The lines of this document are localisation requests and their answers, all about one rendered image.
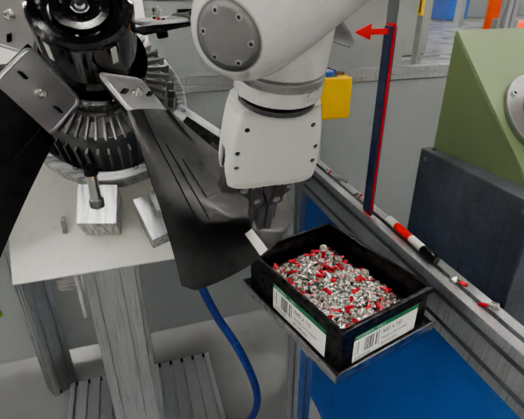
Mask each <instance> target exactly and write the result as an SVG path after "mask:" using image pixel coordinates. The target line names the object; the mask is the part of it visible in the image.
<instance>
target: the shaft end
mask: <svg viewBox="0 0 524 419"><path fill-rule="evenodd" d="M70 7H71V9H72V11H73V12H76V13H85V12H87V11H88V10H89V8H90V5H89V2H88V1H87V0H71V1H70Z"/></svg>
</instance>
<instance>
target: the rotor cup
mask: <svg viewBox="0 0 524 419"><path fill-rule="evenodd" d="M70 1H71V0H22V9H23V13H24V17H25V18H26V21H27V24H28V26H29V28H30V30H31V32H32V35H33V37H34V39H35V41H36V44H37V46H38V48H39V54H40V55H41V56H42V57H43V58H44V60H45V61H46V62H47V63H48V64H49V65H50V66H51V67H52V68H53V69H54V70H55V71H56V73H57V74H58V75H59V76H60V77H61V78H62V79H63V80H64V81H65V82H66V83H67V84H68V86H69V87H70V88H71V89H72V90H74V92H75V93H76V94H77V95H78V96H79V98H80V99H81V101H80V102H79V105H78V106H77V108H76V109H78V110H80V111H89V112H103V111H112V110H115V109H117V108H120V106H119V105H118V104H117V103H116V101H115V100H114V99H113V98H112V97H111V95H110V94H109V93H108V91H107V90H106V89H105V88H104V86H103V85H102V84H101V83H100V82H99V81H98V80H97V79H96V77H95V76H94V75H95V74H96V73H97V74H100V73H101V72H106V73H111V74H117V75H123V76H133V77H137V78H139V79H141V80H142V81H143V82H145V83H146V78H147V74H148V59H147V54H146V49H145V47H144V45H143V43H142V41H141V39H140V38H139V37H138V36H137V35H136V17H135V8H134V3H133V0H87V1H88V2H89V5H90V8H89V10H88V11H87V12H85V13H76V12H73V11H72V9H71V7H70ZM44 42H45V43H46V44H47V45H48V46H49V47H50V49H51V51H52V55H53V57H54V59H55V61H53V60H52V59H51V58H49V56H48V54H47V51H46V48H45V47H44V44H43V43H44ZM113 47H116V51H117V56H118V62H117V63H115V64H113V61H112V56H111V49H112V48H113Z"/></svg>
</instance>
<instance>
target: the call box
mask: <svg viewBox="0 0 524 419"><path fill-rule="evenodd" d="M351 88H352V77H351V76H347V75H338V74H335V73H334V76H326V77H325V82H324V87H323V91H322V96H321V97H320V100H321V120H331V119H340V118H348V117H349V106H350V97H351Z"/></svg>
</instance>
